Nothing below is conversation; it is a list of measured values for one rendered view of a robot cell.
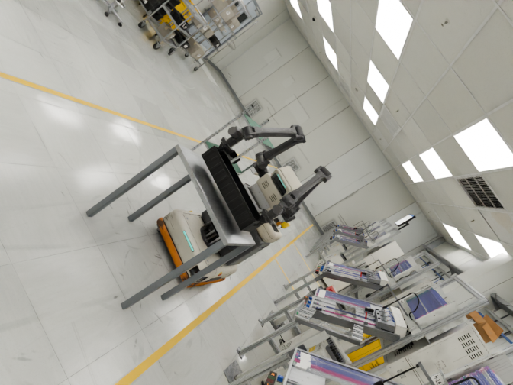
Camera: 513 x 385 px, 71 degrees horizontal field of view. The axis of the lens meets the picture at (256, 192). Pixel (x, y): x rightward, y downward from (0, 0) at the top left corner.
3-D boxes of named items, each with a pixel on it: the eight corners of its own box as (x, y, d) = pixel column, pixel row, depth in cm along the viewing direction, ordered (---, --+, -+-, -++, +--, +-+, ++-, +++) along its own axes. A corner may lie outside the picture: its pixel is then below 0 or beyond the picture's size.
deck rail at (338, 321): (308, 316, 294) (309, 308, 293) (308, 315, 296) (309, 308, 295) (398, 343, 276) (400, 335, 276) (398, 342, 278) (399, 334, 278)
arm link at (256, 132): (301, 141, 250) (297, 128, 255) (305, 137, 246) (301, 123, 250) (244, 141, 233) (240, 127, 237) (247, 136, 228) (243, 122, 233)
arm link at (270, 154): (311, 141, 255) (307, 130, 259) (302, 135, 244) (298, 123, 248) (262, 169, 276) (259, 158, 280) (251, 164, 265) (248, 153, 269)
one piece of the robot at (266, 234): (201, 221, 349) (272, 175, 331) (226, 272, 332) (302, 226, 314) (183, 219, 318) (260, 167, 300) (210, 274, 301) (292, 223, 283)
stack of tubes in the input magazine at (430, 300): (415, 319, 276) (447, 303, 270) (405, 300, 325) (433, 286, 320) (424, 334, 274) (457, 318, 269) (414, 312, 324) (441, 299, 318)
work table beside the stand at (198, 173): (130, 217, 280) (211, 160, 262) (165, 299, 258) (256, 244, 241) (85, 211, 238) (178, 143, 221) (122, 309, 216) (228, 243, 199)
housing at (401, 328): (392, 342, 279) (396, 325, 278) (386, 320, 326) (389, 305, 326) (403, 345, 277) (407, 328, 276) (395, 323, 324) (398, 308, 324)
